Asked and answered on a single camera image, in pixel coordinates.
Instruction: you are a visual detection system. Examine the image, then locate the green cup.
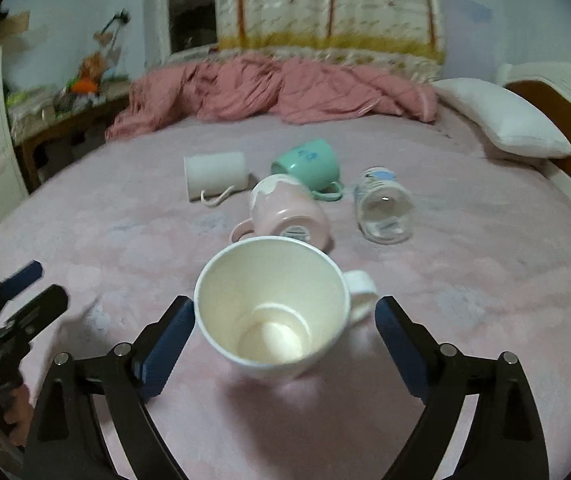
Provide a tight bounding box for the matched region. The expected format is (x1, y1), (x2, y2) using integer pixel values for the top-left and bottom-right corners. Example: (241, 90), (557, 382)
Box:
(271, 139), (344, 202)

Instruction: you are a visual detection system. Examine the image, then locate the pink quilt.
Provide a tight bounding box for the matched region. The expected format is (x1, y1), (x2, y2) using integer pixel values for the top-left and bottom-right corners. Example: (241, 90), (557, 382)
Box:
(106, 55), (439, 143)

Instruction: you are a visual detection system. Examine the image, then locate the wooden headboard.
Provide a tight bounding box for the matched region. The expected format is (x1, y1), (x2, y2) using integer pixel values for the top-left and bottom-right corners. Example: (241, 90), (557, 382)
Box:
(496, 62), (571, 221)

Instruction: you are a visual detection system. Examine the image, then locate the pink bed sheet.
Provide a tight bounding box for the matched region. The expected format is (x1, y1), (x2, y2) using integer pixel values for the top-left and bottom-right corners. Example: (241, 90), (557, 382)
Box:
(0, 110), (571, 480)

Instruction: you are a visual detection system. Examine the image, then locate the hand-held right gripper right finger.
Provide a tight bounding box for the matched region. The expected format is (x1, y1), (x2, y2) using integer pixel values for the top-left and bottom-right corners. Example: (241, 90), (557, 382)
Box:
(374, 295), (550, 480)

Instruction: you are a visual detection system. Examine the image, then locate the printed curtain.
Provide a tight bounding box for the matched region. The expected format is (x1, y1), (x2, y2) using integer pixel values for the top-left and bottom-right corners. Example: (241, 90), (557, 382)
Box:
(214, 0), (447, 78)

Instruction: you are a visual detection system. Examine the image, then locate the white pillow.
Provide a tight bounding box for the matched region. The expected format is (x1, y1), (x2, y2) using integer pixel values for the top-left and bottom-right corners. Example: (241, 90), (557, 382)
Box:
(431, 77), (571, 160)

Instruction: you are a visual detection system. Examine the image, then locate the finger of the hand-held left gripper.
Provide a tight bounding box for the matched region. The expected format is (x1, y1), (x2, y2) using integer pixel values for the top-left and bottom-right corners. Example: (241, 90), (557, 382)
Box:
(0, 284), (69, 346)
(0, 260), (44, 311)

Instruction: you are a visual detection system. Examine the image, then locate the clutter of toys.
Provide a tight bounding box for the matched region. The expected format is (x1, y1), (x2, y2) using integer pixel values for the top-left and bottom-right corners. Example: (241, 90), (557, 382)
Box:
(53, 9), (131, 111)

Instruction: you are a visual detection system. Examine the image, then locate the pink cup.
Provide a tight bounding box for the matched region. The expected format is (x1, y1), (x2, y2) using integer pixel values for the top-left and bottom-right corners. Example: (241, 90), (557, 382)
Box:
(229, 173), (333, 251)

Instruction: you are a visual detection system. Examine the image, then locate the clear glass cup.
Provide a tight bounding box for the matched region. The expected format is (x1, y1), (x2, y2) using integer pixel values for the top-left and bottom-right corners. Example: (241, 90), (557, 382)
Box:
(354, 166), (413, 245)

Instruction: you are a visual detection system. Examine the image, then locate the white cylindrical cup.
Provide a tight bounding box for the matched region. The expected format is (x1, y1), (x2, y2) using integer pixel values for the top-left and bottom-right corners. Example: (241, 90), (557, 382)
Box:
(184, 151), (249, 209)

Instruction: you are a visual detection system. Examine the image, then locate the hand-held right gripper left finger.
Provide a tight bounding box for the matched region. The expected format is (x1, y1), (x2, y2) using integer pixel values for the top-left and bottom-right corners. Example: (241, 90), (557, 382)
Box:
(24, 295), (196, 480)

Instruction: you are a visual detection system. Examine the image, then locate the wooden side table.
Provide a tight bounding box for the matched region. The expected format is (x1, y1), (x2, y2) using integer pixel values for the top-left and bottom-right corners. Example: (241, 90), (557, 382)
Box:
(8, 80), (134, 192)

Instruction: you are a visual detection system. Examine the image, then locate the cream white cup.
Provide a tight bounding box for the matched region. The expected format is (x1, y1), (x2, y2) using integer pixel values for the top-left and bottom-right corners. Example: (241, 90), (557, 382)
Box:
(194, 236), (378, 381)

